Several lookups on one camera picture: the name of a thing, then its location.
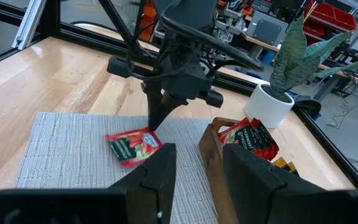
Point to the red storage bins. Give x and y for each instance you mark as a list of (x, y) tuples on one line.
[(328, 15)]

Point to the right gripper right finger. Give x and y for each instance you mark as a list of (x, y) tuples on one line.
[(250, 183)]

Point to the orange tool cabinet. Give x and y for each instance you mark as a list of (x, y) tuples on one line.
[(148, 18)]

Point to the grey woven placemat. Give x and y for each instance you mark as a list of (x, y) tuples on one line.
[(73, 155)]

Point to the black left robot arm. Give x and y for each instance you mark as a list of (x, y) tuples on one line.
[(185, 12)]

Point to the silver aluminium bracket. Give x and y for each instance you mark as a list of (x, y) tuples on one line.
[(30, 23)]

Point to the orange mango tea packet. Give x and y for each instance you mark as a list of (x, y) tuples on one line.
[(286, 166)]

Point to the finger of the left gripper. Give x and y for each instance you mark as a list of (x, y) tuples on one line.
[(171, 104), (154, 109)]

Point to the grey parts drawer rack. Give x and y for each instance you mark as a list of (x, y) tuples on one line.
[(232, 21)]

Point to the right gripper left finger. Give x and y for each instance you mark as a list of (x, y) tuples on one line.
[(163, 177)]

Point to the grey equipment box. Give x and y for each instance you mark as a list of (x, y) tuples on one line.
[(266, 28)]

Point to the three-compartment wooden tray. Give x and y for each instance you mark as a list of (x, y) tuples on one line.
[(211, 155)]

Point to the snake plant in white pot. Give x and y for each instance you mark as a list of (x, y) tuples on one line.
[(267, 105)]

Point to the wooden top desk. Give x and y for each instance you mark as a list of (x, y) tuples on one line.
[(261, 43)]

